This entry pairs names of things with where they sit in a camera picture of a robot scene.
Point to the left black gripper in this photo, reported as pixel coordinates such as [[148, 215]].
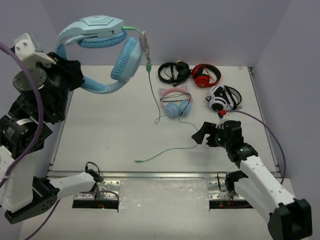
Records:
[[72, 72]]

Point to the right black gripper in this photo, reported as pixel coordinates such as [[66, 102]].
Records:
[[208, 128]]

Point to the light blue headphones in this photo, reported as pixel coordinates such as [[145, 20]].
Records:
[[115, 43]]

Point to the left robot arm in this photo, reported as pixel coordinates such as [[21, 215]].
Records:
[[43, 95]]

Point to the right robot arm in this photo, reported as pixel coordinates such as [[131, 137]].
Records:
[[287, 217]]

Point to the white black striped headphones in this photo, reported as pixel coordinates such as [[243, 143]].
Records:
[[223, 98]]

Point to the pink cat ear headphones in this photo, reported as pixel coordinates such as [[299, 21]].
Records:
[[176, 101]]

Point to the red headphones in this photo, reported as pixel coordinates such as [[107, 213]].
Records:
[[206, 75]]

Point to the black headset with microphone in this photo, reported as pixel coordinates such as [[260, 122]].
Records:
[[174, 73]]

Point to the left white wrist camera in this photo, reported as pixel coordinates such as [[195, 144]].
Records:
[[29, 51]]

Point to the right metal mounting bracket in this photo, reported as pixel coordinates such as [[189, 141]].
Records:
[[216, 193]]

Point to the metal mounting bracket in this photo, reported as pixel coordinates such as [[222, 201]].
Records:
[[216, 193], [102, 191]]

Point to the aluminium table rail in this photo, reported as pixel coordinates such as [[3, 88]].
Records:
[[160, 175]]

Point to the left metal mounting bracket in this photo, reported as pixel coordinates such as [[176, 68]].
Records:
[[102, 191]]

